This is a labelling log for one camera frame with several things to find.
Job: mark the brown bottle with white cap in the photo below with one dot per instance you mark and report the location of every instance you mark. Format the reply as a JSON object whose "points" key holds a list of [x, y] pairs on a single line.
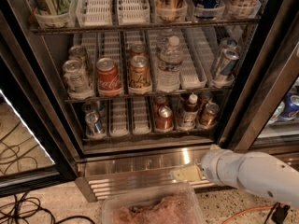
{"points": [[188, 113]]}

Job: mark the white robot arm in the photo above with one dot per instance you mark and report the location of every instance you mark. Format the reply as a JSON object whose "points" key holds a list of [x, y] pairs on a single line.
{"points": [[254, 172]]}

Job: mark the front gold can bottom shelf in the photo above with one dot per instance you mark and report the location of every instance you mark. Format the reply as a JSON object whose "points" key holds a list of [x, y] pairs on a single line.
{"points": [[209, 114]]}

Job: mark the rear gold can bottom shelf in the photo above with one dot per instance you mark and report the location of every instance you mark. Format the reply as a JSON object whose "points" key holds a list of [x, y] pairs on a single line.
{"points": [[204, 98]]}

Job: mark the front copper can bottom shelf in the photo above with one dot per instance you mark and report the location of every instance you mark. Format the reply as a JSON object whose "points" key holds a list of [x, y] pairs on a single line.
{"points": [[164, 119]]}

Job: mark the copper can shelf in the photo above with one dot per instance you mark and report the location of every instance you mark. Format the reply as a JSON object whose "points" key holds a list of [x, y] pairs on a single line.
{"points": [[159, 101], [164, 119]]}

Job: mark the closed right fridge door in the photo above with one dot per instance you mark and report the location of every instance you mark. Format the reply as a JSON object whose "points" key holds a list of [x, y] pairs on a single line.
{"points": [[275, 67]]}

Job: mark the rear copper can bottom shelf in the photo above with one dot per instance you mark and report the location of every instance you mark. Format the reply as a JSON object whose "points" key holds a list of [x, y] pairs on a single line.
{"points": [[159, 101]]}

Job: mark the white can right fridge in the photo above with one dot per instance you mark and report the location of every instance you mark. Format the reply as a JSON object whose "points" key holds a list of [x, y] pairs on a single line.
{"points": [[277, 112]]}

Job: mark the front clear water bottle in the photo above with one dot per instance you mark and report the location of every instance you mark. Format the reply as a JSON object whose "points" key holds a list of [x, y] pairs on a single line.
{"points": [[169, 65]]}

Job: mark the clear water bottle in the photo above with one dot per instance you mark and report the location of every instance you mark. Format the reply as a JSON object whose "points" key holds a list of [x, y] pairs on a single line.
{"points": [[162, 39], [169, 65]]}

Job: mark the blue pepsi can right fridge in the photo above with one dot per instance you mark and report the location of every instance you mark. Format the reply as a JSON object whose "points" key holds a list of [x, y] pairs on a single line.
{"points": [[291, 102]]}

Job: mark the steel fridge bottom grille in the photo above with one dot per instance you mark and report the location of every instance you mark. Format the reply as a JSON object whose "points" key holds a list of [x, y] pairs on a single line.
{"points": [[108, 176]]}

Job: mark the front orange can middle shelf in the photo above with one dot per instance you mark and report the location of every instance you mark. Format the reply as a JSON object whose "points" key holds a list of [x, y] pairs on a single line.
{"points": [[139, 75]]}

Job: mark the orange can shelf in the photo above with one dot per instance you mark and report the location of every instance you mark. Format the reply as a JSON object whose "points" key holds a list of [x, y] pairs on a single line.
{"points": [[139, 75], [138, 50]]}

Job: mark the front blue can bottom shelf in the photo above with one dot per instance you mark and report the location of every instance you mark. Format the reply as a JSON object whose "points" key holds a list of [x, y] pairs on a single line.
{"points": [[94, 123]]}

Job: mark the rear clear water bottle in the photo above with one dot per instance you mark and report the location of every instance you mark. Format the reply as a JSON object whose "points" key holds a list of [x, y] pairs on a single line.
{"points": [[162, 39]]}

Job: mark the rear blue can bottom shelf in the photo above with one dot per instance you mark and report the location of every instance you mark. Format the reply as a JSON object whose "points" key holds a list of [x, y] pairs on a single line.
{"points": [[94, 106]]}

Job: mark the rear orange can middle shelf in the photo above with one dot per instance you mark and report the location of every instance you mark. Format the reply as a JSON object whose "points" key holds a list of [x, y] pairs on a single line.
{"points": [[138, 50]]}

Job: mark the front silver can middle shelf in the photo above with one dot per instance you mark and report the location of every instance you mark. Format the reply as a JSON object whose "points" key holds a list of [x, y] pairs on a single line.
{"points": [[77, 80]]}

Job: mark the silver can shelf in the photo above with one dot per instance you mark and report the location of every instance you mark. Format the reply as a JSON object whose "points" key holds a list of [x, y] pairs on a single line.
{"points": [[77, 80], [80, 52]]}

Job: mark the gold tall can top shelf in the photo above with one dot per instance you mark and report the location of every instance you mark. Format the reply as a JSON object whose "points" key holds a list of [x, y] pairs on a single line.
{"points": [[168, 9]]}

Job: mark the open fridge glass door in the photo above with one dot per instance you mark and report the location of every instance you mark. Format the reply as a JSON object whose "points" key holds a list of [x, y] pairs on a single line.
{"points": [[32, 154]]}

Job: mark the rear silver can middle shelf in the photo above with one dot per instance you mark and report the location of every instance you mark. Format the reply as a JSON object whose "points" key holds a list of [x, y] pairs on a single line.
{"points": [[80, 52]]}

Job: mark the clear plastic bin with cloth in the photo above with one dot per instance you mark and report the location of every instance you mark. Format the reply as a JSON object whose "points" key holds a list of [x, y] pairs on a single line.
{"points": [[168, 204]]}

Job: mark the front slim blue silver can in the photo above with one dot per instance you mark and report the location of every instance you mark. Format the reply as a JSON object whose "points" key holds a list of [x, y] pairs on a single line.
{"points": [[225, 65]]}

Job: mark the slim blue silver can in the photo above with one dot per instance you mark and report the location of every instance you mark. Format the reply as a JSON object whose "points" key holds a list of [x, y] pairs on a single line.
{"points": [[226, 43], [225, 65]]}

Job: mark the black plug adapter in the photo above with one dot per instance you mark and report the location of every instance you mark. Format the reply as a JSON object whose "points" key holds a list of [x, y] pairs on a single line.
{"points": [[280, 213]]}

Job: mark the rear slim blue silver can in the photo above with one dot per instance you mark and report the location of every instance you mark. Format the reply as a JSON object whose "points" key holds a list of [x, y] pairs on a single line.
{"points": [[226, 43]]}

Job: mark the red coca-cola can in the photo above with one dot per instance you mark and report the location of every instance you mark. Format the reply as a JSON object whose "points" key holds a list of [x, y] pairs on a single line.
{"points": [[109, 82]]}

